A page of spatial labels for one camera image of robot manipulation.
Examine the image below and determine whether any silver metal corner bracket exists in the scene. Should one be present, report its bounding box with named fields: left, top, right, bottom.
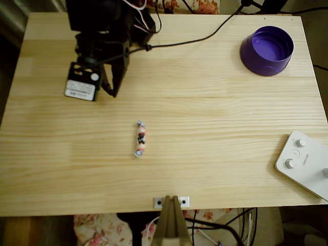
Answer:
left=153, top=196, right=191, bottom=209

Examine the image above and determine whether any floral fabric cushion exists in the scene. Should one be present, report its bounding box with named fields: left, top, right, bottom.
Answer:
left=163, top=0, right=221, bottom=15
left=73, top=208, right=233, bottom=246

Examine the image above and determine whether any purple plastic bowl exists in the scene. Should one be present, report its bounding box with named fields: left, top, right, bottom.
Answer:
left=239, top=25, right=295, bottom=77

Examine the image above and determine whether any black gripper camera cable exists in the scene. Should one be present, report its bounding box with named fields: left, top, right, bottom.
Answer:
left=94, top=4, right=247, bottom=65

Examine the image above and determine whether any white control box with knobs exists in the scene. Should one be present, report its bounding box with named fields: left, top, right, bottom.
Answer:
left=275, top=130, right=328, bottom=202

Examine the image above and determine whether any red white servo wire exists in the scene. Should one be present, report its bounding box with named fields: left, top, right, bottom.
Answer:
left=122, top=0, right=156, bottom=33

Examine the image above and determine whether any thick black cable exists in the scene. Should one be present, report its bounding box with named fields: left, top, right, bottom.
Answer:
left=184, top=217, right=245, bottom=246

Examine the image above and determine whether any candy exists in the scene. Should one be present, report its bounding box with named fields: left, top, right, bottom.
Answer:
left=133, top=119, right=149, bottom=158

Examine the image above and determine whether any black stand foot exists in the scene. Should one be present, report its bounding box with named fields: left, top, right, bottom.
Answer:
left=256, top=0, right=288, bottom=14

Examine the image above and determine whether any camera stand profile bar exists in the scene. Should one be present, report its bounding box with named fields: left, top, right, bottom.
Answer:
left=153, top=195, right=193, bottom=246

